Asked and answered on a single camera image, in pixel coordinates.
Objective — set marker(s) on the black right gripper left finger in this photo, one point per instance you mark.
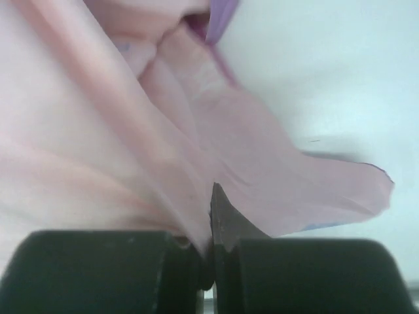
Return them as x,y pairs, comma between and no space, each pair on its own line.
102,272

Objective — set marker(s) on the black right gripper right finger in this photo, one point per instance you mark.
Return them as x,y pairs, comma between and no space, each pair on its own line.
255,273

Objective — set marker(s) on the purple Elsa print pillowcase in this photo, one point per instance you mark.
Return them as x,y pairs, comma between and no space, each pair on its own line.
119,115

